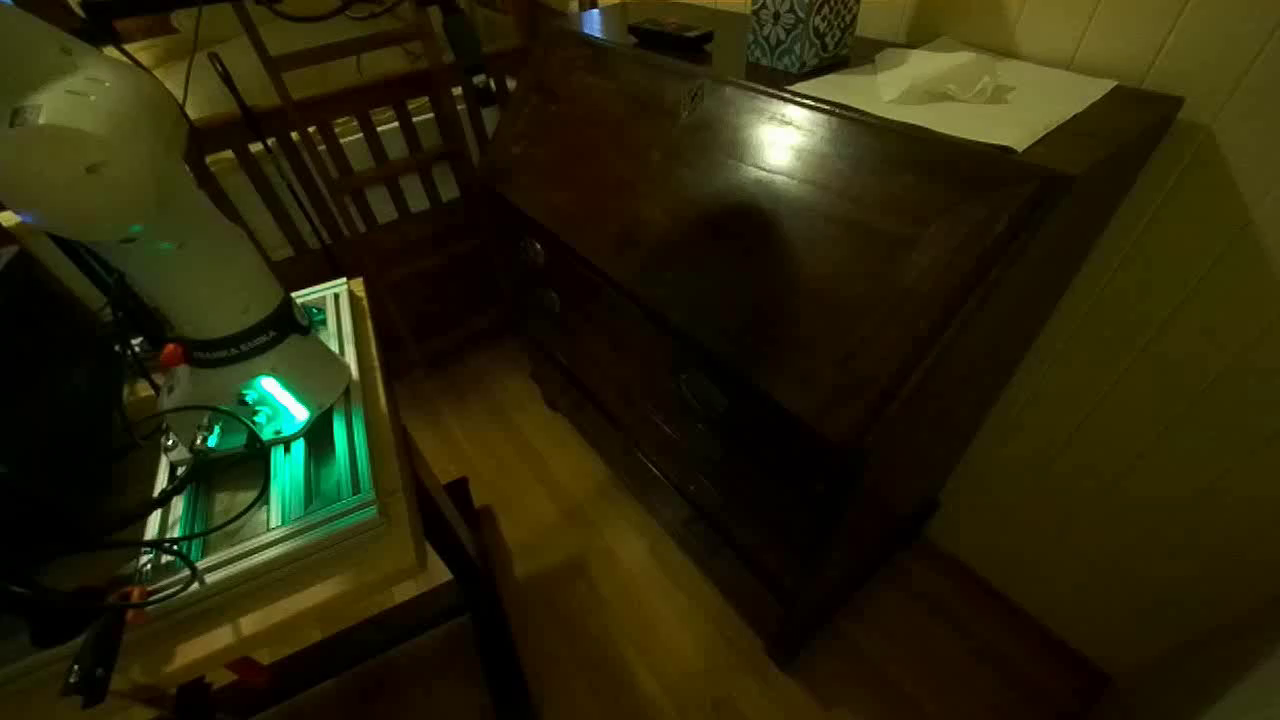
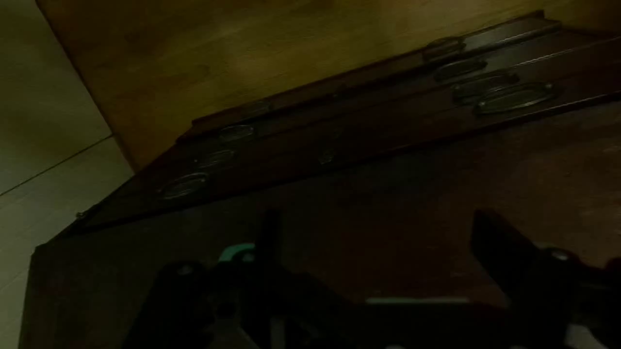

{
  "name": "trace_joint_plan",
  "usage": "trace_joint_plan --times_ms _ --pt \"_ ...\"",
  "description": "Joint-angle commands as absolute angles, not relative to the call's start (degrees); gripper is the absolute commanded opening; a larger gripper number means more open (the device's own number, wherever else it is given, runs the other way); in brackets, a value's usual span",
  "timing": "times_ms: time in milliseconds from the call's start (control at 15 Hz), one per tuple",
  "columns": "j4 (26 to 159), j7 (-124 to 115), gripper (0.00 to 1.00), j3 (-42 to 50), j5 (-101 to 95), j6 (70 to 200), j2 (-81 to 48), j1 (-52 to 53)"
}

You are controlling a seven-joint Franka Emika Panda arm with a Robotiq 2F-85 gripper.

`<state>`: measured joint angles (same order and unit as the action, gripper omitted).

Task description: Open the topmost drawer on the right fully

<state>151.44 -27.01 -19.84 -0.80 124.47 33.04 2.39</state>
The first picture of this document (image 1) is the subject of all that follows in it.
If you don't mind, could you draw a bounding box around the dark wooden secretary desk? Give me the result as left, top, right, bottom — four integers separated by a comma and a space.
475, 9, 1193, 671

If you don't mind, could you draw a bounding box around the patterned tissue box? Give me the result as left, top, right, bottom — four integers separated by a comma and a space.
742, 0, 865, 80

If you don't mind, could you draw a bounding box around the dark wooden slatted chair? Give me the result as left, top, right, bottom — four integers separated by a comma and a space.
185, 54, 527, 370

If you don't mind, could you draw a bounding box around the white paper sheet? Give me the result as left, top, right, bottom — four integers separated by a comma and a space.
787, 44, 1120, 157

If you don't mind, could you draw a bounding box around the black control box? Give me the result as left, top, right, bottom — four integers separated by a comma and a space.
0, 253, 132, 592

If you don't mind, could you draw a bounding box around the black orange clamp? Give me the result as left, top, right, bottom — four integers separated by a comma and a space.
58, 579, 153, 711

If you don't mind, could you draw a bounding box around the green lit metal base frame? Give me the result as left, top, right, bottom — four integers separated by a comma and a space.
132, 276, 393, 579

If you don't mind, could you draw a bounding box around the black base cable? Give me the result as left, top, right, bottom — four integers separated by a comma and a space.
74, 394, 279, 614

